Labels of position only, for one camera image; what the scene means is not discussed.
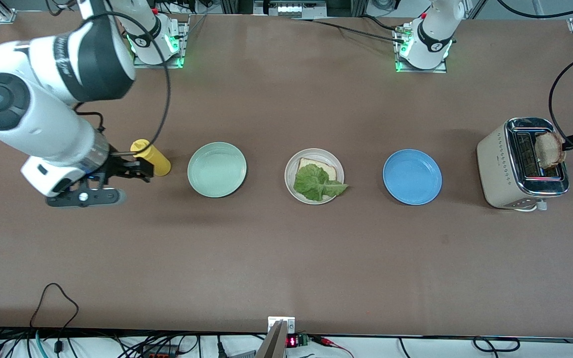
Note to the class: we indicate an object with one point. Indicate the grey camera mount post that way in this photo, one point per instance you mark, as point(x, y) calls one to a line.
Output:
point(272, 343)

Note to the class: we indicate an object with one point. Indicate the mint green plate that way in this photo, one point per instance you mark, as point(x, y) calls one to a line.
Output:
point(217, 169)

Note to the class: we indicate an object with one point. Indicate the white box device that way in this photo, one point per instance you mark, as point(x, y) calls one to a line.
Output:
point(291, 9)

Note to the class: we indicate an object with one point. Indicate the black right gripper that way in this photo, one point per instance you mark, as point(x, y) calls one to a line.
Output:
point(116, 168)

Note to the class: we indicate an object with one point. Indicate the beige plate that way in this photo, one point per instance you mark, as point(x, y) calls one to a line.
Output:
point(290, 171)

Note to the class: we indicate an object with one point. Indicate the beige chrome toaster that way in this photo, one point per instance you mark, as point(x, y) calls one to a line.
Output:
point(498, 169)

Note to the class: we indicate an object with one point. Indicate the blue plate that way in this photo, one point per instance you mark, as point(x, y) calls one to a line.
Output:
point(412, 176)

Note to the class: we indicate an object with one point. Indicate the green lettuce leaf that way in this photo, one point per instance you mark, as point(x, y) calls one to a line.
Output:
point(314, 181)

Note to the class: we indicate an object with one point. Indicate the yellow squeeze bottle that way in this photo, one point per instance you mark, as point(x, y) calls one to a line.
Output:
point(159, 164)

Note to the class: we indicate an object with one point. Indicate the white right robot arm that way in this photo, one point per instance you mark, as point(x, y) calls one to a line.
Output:
point(33, 124)

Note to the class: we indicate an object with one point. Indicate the brown crusted bread slice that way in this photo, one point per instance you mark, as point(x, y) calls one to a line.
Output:
point(329, 171)
point(550, 149)

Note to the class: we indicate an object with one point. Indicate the red LED display module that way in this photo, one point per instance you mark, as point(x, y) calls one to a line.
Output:
point(292, 341)

